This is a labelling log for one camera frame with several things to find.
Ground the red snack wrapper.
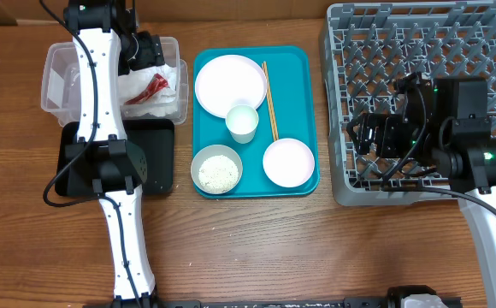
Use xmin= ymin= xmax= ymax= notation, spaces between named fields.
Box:
xmin=125 ymin=74 xmax=169 ymax=105

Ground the white napkin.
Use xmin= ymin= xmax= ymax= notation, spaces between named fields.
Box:
xmin=118 ymin=64 xmax=178 ymax=118

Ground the white paper cup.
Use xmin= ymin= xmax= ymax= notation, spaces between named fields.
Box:
xmin=225 ymin=105 xmax=259 ymax=144

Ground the grey bowl of rice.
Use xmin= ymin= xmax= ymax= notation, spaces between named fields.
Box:
xmin=191 ymin=145 xmax=243 ymax=195

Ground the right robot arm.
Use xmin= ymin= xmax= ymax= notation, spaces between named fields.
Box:
xmin=346 ymin=73 xmax=496 ymax=307

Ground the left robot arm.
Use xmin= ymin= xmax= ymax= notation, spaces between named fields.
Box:
xmin=62 ymin=1 xmax=164 ymax=307

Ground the grey dishwasher rack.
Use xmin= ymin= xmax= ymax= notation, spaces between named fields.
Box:
xmin=320 ymin=1 xmax=496 ymax=206

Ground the clear plastic waste bin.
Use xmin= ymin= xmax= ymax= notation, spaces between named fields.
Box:
xmin=41 ymin=37 xmax=189 ymax=127

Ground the black plastic tray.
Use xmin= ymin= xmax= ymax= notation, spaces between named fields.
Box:
xmin=55 ymin=119 xmax=174 ymax=197

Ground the large white plate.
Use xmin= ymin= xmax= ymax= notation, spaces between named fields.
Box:
xmin=194 ymin=55 xmax=268 ymax=118

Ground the small white plate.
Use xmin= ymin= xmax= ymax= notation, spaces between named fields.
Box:
xmin=263 ymin=138 xmax=316 ymax=188

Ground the teal serving tray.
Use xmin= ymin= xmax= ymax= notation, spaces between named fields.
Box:
xmin=192 ymin=45 xmax=320 ymax=199

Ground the wooden chopstick left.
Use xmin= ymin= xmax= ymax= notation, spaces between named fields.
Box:
xmin=261 ymin=61 xmax=278 ymax=143

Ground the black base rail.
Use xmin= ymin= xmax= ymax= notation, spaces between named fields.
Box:
xmin=80 ymin=285 xmax=463 ymax=308

